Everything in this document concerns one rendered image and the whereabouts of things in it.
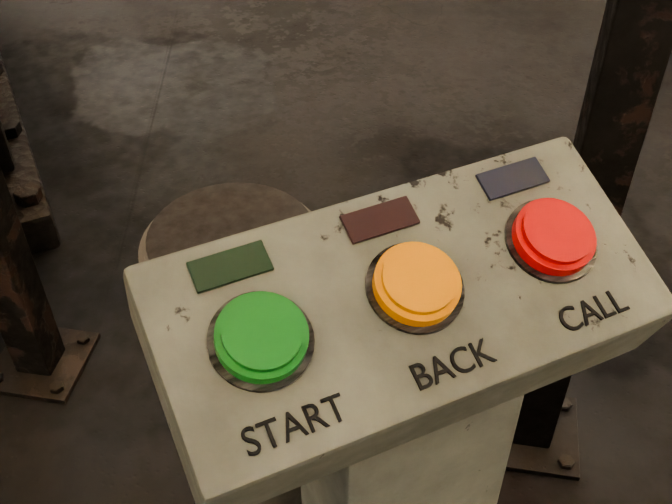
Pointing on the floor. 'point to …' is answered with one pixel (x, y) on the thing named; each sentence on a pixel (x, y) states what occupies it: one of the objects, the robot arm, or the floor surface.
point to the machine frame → (23, 174)
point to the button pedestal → (392, 345)
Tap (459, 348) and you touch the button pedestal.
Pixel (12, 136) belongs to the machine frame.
